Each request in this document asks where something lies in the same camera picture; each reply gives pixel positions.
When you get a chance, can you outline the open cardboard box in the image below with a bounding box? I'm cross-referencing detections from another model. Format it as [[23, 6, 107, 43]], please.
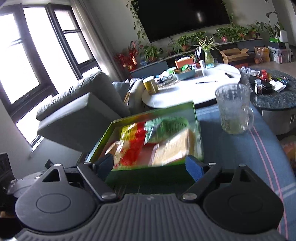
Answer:
[[219, 48, 250, 65]]

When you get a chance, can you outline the green cardboard box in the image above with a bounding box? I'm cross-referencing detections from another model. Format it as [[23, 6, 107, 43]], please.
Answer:
[[84, 101, 204, 193]]

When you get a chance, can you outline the blue striped tablecloth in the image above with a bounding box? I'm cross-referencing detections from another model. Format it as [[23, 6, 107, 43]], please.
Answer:
[[194, 103, 290, 240]]

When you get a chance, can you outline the blue plastic basket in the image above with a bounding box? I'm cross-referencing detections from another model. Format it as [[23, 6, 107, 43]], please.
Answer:
[[174, 68, 196, 80]]

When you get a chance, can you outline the grey armchair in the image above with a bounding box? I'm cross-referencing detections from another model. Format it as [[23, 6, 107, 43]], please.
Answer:
[[36, 71, 145, 153]]

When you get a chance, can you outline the red flower decoration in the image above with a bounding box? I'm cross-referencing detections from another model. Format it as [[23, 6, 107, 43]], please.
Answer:
[[114, 42, 139, 71]]

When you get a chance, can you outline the white crumpled cloth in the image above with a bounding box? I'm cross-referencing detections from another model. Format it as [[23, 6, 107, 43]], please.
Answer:
[[269, 80, 287, 93]]

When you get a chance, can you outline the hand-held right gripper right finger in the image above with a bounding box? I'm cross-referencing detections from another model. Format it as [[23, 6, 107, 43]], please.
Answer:
[[181, 155, 271, 201]]

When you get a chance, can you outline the red and yellow snack bag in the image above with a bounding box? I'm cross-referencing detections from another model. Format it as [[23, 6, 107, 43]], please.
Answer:
[[119, 122, 151, 166]]

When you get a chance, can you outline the green potted plant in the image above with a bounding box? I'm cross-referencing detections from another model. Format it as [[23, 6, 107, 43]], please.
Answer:
[[190, 31, 207, 47], [247, 22, 263, 39], [173, 35, 193, 52], [140, 45, 163, 63], [214, 24, 249, 43]]

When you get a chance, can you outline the white round table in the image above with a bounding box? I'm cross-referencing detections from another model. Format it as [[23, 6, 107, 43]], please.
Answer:
[[142, 63, 241, 109]]

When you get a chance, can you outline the clear packet of brown biscuits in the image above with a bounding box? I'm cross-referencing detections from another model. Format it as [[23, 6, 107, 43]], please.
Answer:
[[105, 141, 126, 168]]

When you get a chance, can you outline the sliced bread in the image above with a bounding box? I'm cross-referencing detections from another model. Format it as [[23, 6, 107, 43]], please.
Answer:
[[151, 128, 196, 166]]

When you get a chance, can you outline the white plastic bag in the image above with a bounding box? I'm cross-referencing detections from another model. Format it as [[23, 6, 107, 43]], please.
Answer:
[[240, 66, 252, 84]]

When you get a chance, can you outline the brown gift bag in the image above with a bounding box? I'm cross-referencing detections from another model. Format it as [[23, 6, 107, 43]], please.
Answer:
[[254, 46, 270, 63]]

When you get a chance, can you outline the tall plant in white pot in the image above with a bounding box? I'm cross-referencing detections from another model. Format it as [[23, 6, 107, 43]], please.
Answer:
[[255, 11, 289, 43]]

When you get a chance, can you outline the small red box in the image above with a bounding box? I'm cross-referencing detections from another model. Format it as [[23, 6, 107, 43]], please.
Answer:
[[257, 70, 272, 81]]

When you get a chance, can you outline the black wall television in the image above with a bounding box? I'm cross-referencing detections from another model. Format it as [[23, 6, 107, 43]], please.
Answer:
[[133, 0, 232, 43]]

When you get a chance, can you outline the clear storage box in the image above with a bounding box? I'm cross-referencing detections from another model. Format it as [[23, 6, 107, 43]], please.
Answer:
[[268, 46, 292, 63]]

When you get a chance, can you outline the spider plant in glass vase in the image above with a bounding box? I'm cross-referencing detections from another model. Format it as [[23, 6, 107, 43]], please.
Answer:
[[194, 37, 219, 65]]

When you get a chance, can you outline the green and black box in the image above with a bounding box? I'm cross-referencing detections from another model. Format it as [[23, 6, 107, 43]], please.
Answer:
[[269, 38, 289, 49]]

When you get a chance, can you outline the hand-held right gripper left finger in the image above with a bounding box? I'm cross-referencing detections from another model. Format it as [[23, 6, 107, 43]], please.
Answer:
[[30, 153, 118, 202]]

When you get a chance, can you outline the dark marble round table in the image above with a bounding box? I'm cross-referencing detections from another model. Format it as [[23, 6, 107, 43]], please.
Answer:
[[250, 69, 296, 135]]

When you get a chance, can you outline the clear glass pitcher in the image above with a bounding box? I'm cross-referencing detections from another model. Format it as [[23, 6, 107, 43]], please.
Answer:
[[215, 83, 255, 135]]

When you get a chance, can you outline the black framed window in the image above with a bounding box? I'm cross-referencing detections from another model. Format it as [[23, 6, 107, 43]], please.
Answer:
[[0, 7, 59, 123], [45, 2, 102, 80]]

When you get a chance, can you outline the orange box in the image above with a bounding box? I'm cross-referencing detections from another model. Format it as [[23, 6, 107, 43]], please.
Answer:
[[175, 57, 195, 69]]

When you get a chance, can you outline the grey television cabinet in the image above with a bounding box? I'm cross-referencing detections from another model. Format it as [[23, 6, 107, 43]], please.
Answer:
[[129, 37, 264, 79]]

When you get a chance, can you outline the green snack packet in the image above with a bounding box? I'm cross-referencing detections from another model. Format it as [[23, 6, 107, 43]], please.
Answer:
[[144, 116, 189, 143]]

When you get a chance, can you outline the yellow tin can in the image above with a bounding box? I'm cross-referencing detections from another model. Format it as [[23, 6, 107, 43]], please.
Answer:
[[143, 76, 159, 96]]

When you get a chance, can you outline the beige curtain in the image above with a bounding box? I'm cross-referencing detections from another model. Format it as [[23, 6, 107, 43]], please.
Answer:
[[69, 0, 130, 81]]

